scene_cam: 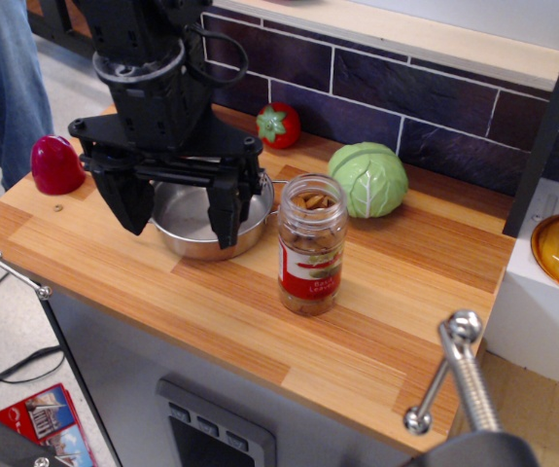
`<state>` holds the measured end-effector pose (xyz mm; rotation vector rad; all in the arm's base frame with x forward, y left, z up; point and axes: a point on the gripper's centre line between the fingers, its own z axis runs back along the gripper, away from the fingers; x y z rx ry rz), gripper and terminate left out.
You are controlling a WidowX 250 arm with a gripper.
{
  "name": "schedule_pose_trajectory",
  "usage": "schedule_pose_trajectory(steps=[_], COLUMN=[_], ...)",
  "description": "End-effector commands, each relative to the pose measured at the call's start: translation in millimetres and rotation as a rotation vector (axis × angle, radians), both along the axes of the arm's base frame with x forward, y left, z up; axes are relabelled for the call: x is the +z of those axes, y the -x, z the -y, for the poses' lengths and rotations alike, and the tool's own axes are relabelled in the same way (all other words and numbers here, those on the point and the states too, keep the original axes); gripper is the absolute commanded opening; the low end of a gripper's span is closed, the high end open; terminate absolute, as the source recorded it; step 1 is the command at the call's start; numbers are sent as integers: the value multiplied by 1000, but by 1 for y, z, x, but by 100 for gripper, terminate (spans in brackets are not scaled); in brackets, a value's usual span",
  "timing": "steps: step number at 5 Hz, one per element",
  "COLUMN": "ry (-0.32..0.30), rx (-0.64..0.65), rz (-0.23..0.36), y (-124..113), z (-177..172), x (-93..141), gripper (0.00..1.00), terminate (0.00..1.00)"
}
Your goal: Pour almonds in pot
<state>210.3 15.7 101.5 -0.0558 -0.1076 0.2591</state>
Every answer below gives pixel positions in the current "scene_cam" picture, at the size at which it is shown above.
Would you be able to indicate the red postcard booklet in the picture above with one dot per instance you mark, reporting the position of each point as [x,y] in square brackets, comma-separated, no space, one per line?
[50,420]

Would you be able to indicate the red toy tomato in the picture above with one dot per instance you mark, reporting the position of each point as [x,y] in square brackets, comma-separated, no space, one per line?
[278,125]

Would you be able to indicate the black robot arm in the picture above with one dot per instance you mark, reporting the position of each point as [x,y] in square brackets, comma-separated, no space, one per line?
[150,54]

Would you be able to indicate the right metal clamp screw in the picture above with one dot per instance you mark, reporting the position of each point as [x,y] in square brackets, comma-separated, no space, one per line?
[457,334]

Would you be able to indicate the green toy cabbage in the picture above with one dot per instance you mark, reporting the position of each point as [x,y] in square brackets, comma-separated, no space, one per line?
[372,176]

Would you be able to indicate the magenta toy dome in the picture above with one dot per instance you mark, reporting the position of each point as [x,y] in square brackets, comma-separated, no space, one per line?
[55,166]

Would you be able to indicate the black metal frame post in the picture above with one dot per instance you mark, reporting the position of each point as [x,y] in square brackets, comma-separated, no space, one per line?
[535,165]

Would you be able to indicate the person leg in jeans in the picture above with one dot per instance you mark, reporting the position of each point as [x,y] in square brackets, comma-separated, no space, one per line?
[25,110]

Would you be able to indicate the clear jar of almonds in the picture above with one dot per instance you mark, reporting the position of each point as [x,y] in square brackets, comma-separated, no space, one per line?
[312,226]

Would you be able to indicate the stainless steel pot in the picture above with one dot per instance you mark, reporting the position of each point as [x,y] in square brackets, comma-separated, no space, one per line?
[181,217]

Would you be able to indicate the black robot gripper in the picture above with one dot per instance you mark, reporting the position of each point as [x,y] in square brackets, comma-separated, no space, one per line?
[164,129]

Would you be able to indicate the grey oven control panel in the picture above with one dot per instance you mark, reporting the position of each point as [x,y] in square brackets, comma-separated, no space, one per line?
[205,434]

